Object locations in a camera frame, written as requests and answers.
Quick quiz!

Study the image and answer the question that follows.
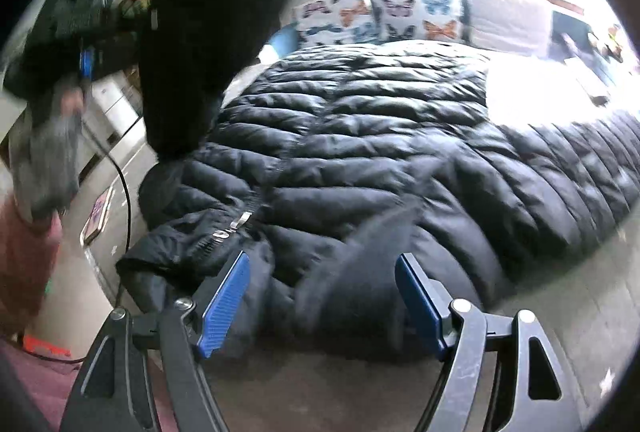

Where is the plain white pillow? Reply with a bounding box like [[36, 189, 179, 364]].
[[468, 0, 553, 57]]

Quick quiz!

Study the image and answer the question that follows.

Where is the red sleeved left forearm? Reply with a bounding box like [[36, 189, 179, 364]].
[[1, 196, 63, 338]]

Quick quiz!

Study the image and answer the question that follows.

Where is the white refrigerator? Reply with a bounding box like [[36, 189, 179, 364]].
[[91, 71, 141, 137]]

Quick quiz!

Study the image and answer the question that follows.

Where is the black puffer down jacket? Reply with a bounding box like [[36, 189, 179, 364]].
[[117, 0, 639, 358]]

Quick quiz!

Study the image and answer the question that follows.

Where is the blue bed headboard cushion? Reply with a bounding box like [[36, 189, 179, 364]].
[[268, 10, 598, 61]]

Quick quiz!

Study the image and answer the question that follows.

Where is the right butterfly pillow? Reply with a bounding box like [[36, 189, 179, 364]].
[[371, 0, 464, 43]]

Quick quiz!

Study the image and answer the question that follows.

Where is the grey quilted star mattress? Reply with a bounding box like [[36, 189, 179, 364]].
[[79, 36, 640, 432]]

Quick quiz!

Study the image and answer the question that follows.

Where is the butterfly pillow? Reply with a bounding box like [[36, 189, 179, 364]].
[[293, 0, 378, 47], [371, 0, 464, 43]]

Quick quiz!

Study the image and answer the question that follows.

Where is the gloved left hand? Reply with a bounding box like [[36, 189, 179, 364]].
[[9, 75, 85, 224]]

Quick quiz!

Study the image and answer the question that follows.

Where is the left butterfly pillow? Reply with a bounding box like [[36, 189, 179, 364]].
[[293, 0, 378, 47]]

